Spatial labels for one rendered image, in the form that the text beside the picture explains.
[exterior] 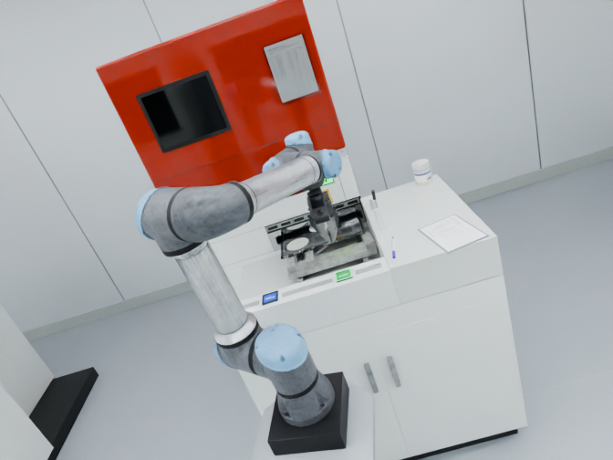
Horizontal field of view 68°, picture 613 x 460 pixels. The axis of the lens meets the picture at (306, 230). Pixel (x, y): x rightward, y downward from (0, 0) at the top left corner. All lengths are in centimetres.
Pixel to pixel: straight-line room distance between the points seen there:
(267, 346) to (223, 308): 14
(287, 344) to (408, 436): 100
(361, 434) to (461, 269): 63
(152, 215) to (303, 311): 72
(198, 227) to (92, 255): 323
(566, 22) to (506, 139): 85
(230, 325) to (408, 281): 64
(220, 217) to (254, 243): 120
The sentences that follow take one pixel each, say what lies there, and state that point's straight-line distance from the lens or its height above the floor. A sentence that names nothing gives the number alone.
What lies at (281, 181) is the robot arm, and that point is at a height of 145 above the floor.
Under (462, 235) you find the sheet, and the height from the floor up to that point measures 97.
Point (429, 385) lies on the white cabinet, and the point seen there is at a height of 43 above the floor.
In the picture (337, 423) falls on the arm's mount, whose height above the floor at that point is 88.
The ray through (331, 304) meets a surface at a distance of 154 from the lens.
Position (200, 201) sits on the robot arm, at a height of 151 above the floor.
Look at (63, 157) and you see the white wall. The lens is 387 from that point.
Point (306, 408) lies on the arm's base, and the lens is 120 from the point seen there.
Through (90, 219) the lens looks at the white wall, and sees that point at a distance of 398.
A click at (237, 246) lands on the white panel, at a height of 92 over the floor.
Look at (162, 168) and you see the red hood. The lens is 199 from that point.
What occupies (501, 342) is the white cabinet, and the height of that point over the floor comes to 54.
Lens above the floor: 177
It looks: 25 degrees down
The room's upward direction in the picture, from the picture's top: 20 degrees counter-clockwise
